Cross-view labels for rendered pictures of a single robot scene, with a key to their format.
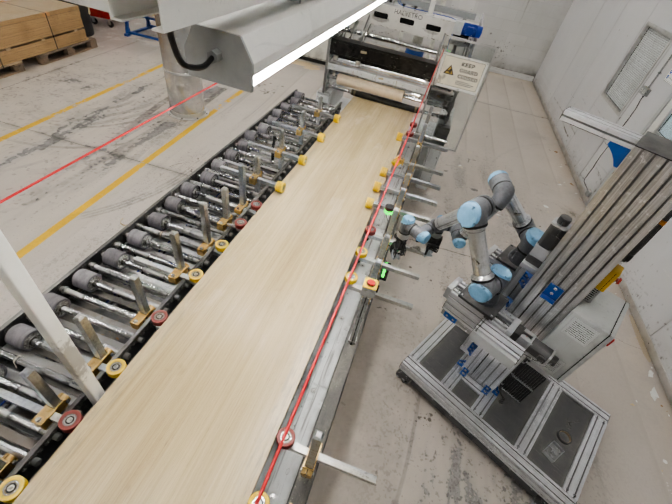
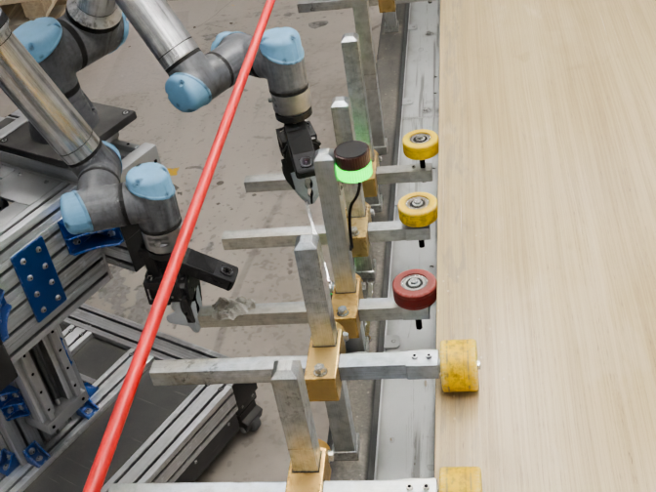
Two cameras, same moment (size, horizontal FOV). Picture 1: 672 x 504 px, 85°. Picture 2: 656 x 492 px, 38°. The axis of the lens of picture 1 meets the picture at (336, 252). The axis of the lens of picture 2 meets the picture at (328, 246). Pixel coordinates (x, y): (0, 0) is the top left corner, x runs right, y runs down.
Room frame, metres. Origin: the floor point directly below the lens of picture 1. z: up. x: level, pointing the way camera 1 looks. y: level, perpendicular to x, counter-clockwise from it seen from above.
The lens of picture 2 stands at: (3.35, -0.31, 1.98)
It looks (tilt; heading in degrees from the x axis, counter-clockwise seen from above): 36 degrees down; 182
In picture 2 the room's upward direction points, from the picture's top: 10 degrees counter-clockwise
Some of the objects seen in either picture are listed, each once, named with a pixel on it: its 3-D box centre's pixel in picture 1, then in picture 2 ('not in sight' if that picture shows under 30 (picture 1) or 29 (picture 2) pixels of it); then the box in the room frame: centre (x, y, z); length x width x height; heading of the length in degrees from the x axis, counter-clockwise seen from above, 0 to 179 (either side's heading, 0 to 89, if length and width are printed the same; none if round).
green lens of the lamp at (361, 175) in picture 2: not in sight; (353, 168); (1.99, -0.29, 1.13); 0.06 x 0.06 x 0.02
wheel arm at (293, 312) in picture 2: (394, 243); (312, 312); (2.01, -0.40, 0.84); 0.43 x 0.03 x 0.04; 80
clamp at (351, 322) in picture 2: not in sight; (348, 304); (2.00, -0.33, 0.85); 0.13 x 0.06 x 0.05; 170
